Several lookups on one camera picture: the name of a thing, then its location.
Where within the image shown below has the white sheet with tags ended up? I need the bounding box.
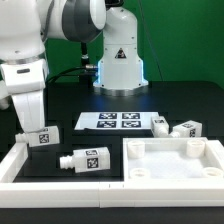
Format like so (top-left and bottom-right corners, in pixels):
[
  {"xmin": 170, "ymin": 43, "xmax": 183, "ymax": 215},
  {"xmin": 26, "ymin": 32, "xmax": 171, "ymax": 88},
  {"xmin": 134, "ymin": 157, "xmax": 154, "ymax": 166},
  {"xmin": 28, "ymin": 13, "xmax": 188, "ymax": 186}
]
[{"xmin": 74, "ymin": 112, "xmax": 158, "ymax": 130}]

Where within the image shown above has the white square table top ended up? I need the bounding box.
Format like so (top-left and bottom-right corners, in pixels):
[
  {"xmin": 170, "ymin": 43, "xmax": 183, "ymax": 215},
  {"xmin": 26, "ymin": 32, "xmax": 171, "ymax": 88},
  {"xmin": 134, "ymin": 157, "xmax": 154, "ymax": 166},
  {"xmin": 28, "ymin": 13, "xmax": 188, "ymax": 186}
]
[{"xmin": 123, "ymin": 138, "xmax": 224, "ymax": 182}]

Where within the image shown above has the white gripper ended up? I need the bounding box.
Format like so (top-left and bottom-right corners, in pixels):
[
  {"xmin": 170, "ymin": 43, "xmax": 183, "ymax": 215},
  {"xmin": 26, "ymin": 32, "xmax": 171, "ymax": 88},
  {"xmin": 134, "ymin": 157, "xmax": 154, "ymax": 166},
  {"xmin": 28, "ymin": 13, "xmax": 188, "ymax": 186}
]
[{"xmin": 0, "ymin": 61, "xmax": 48, "ymax": 133}]

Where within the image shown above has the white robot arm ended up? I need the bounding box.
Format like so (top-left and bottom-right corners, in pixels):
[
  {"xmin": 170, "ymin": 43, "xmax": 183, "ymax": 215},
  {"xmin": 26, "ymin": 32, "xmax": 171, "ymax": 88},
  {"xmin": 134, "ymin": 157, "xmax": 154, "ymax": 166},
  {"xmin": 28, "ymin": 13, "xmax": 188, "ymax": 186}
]
[{"xmin": 0, "ymin": 0, "xmax": 148, "ymax": 133}]

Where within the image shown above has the white U-shaped fence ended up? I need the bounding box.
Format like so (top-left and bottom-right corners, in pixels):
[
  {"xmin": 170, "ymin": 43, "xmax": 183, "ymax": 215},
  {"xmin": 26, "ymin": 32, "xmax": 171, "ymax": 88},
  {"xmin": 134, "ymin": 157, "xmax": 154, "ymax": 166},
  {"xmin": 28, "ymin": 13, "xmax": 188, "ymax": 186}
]
[{"xmin": 0, "ymin": 143, "xmax": 224, "ymax": 208}]

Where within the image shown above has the black cable at base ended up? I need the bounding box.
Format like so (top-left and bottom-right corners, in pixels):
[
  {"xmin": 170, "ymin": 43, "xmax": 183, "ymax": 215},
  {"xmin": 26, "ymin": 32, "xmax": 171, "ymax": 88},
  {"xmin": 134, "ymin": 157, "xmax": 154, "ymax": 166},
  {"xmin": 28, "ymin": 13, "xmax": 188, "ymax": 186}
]
[{"xmin": 44, "ymin": 64, "xmax": 100, "ymax": 84}]

